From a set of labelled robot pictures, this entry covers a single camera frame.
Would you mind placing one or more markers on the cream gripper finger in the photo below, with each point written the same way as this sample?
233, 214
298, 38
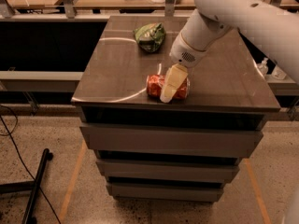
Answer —
174, 78

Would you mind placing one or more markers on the clear sanitizer bottle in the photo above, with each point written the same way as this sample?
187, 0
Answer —
262, 67
278, 73

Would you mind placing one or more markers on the red coke can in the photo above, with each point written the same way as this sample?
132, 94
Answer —
156, 82

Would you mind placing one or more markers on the green chip bag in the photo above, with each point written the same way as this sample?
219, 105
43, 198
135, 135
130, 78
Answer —
150, 36

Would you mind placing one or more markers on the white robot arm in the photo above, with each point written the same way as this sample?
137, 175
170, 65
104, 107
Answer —
274, 31

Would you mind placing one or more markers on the clear sanitizer bottle left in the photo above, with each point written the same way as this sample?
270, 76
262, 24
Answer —
262, 67

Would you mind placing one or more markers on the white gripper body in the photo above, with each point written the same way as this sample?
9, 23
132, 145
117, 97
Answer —
184, 53

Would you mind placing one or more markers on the black stand leg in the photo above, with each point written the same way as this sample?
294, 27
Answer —
32, 186

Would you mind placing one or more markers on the clear sanitizer bottle right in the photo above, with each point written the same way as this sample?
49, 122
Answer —
278, 73

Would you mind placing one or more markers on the grey drawer cabinet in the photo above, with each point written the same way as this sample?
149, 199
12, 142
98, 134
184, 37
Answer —
188, 149

